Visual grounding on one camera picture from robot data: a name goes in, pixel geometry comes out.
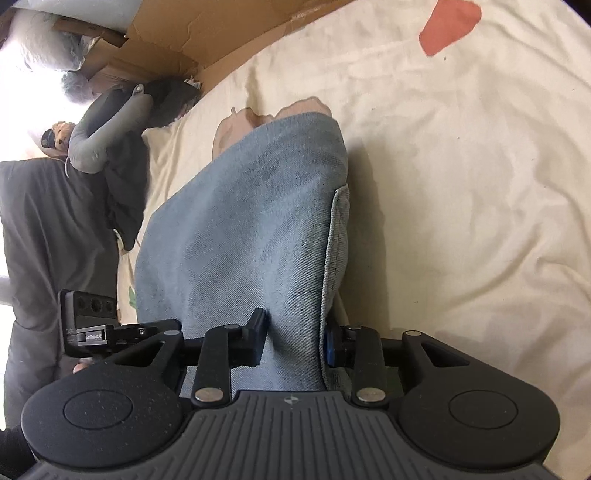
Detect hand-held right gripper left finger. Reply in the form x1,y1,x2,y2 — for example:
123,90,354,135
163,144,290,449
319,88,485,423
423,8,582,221
111,308,269,408

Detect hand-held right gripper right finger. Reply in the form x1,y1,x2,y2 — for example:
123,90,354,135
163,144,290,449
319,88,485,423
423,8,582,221
322,324,472,407

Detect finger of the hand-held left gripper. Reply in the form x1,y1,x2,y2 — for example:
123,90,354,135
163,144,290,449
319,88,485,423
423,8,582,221
113,318,182,344

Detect light blue denim pants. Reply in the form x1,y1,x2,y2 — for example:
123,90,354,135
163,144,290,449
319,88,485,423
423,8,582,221
134,113,352,400

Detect dark grey cloth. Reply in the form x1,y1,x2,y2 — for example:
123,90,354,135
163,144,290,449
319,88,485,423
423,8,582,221
0,157,122,430

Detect grey neck pillow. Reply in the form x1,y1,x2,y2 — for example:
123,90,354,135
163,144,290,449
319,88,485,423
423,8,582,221
67,83,155,174

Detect small plush doll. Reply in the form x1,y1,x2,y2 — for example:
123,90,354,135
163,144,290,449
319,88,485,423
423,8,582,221
41,121,77,151

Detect cream bear print bedsheet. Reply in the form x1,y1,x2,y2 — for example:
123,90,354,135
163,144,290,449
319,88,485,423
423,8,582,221
115,0,591,425

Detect pale fluffy cloth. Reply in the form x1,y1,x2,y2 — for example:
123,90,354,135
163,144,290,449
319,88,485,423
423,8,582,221
0,9,100,104

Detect brown cardboard sheet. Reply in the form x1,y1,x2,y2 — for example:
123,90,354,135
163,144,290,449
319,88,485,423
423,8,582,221
51,0,361,93

